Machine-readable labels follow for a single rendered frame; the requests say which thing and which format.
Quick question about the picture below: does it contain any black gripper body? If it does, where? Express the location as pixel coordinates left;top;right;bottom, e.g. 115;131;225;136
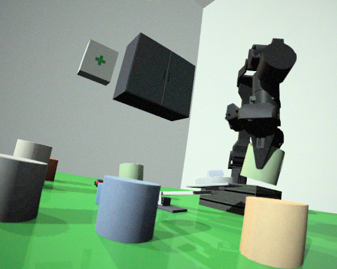
238;89;284;143

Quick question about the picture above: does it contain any tan cylinder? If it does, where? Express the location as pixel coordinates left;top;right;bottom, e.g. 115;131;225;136
240;197;309;269

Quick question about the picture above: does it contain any small blue block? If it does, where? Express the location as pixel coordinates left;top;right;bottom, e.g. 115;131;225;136
95;183;103;204

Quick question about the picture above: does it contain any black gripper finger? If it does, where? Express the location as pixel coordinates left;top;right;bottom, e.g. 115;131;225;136
242;124;278;168
272;140;283;149

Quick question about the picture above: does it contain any dark blue cylinder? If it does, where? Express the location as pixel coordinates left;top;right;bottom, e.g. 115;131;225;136
95;175;161;244

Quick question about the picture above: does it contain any white cube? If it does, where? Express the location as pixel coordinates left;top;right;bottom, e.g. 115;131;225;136
207;169;224;177

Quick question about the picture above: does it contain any black cylinder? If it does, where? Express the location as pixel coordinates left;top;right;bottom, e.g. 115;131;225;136
0;154;48;223

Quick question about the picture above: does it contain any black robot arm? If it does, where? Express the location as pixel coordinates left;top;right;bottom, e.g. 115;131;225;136
225;38;297;184

